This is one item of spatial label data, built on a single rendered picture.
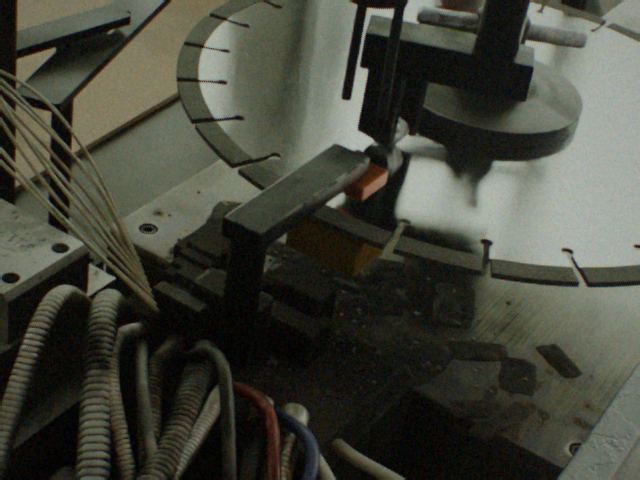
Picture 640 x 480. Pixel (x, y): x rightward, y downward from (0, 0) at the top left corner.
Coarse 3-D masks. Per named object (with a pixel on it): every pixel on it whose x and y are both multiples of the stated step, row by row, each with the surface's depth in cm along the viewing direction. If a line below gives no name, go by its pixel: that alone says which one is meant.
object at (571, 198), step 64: (320, 0) 78; (448, 0) 82; (256, 64) 69; (320, 64) 71; (576, 64) 76; (256, 128) 63; (320, 128) 64; (384, 192) 60; (448, 192) 61; (512, 192) 62; (576, 192) 63; (512, 256) 57; (576, 256) 58
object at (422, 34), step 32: (512, 0) 58; (384, 32) 60; (416, 32) 60; (448, 32) 61; (480, 32) 59; (512, 32) 59; (416, 64) 60; (448, 64) 60; (480, 64) 59; (512, 64) 59; (416, 96) 62; (512, 96) 60; (384, 128) 62; (416, 128) 64
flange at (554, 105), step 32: (544, 64) 73; (448, 96) 67; (480, 96) 67; (544, 96) 69; (576, 96) 70; (448, 128) 66; (480, 128) 65; (512, 128) 65; (544, 128) 66; (576, 128) 69
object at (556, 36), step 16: (416, 16) 67; (432, 16) 67; (448, 16) 67; (464, 16) 67; (480, 16) 67; (528, 16) 67; (528, 32) 67; (544, 32) 67; (560, 32) 67; (576, 32) 67; (576, 48) 68
